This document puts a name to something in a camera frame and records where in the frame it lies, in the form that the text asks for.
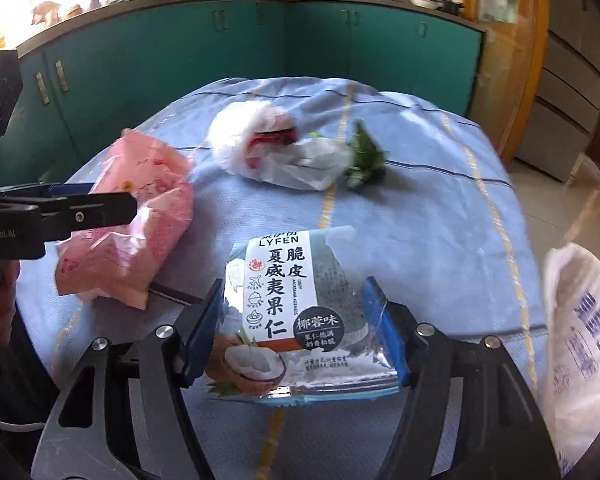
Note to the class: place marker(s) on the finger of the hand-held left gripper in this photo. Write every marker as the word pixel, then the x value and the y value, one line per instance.
pixel 105 215
pixel 70 189

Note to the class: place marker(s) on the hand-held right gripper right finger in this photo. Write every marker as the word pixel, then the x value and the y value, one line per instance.
pixel 382 325

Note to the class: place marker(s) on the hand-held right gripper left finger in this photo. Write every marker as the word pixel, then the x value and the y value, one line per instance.
pixel 202 335

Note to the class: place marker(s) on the pink plastic bag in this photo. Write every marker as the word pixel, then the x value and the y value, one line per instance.
pixel 155 220

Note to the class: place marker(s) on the Lyfen macadamia snack packet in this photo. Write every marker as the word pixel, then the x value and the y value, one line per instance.
pixel 290 285

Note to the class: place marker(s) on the white printed bin bag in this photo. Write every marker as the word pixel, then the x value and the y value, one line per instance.
pixel 580 360

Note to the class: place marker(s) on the blue checked tablecloth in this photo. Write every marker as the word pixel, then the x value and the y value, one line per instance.
pixel 430 210

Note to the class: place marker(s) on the translucent white plastic bag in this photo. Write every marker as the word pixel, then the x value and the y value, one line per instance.
pixel 235 135

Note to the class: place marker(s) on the green vegetable leaves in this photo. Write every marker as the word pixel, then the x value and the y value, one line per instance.
pixel 365 157

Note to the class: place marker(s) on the teal lower cabinets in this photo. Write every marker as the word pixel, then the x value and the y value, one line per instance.
pixel 280 45

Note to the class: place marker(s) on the grey refrigerator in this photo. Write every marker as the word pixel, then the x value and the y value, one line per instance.
pixel 570 85

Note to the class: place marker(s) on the dark kitchen countertop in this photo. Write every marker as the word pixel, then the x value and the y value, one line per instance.
pixel 380 8

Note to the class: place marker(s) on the black pot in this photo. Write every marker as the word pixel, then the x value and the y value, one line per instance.
pixel 450 6

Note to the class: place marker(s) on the white bowl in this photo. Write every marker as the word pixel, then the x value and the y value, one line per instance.
pixel 422 1

